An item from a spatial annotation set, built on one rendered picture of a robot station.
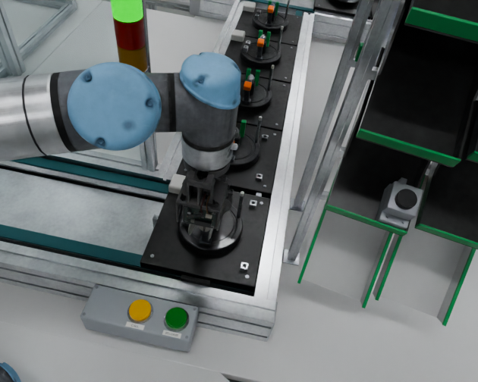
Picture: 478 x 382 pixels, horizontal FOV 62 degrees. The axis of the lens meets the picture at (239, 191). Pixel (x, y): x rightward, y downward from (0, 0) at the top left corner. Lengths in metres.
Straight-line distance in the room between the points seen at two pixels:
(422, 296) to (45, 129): 0.73
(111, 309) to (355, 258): 0.48
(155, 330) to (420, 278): 0.52
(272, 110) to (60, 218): 0.65
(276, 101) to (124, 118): 0.93
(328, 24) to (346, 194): 1.24
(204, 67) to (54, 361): 0.65
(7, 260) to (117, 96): 0.62
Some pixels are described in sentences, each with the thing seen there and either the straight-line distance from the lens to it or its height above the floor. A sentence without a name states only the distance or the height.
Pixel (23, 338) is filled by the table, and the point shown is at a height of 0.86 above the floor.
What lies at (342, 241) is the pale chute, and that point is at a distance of 0.81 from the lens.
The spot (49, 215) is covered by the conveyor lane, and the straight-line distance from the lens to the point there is 1.02.
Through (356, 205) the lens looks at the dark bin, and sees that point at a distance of 0.69.
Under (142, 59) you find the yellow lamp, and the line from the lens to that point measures 0.78.
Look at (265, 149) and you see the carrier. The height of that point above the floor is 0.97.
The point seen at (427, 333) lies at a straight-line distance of 1.03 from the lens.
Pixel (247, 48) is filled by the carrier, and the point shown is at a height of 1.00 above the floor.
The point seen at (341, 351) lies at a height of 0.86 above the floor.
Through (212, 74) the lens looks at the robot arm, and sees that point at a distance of 0.49.
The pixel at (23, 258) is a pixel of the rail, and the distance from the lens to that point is 0.92.
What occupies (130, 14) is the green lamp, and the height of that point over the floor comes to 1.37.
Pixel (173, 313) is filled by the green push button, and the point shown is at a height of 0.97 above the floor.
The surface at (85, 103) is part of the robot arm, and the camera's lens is 0.36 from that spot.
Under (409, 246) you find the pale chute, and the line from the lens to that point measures 0.85.
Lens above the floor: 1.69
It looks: 49 degrees down
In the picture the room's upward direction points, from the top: 9 degrees clockwise
